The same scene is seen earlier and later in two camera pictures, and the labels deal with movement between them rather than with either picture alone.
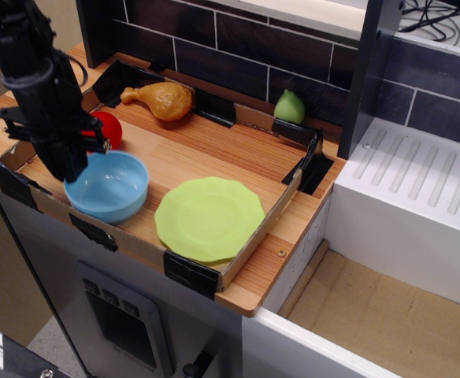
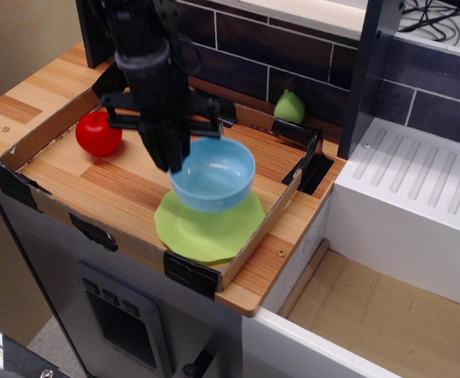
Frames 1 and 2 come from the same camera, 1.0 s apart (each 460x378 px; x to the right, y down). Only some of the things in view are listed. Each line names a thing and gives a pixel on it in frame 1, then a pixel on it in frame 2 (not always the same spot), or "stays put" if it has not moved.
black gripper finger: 77,162 -> 179,148
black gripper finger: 55,157 -> 159,144
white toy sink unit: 388,282 stays put
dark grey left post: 97,22 stays put
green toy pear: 290,108 stays put
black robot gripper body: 49,107 -> 145,90
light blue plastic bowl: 113,189 -> 217,176
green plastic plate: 209,220 stays put
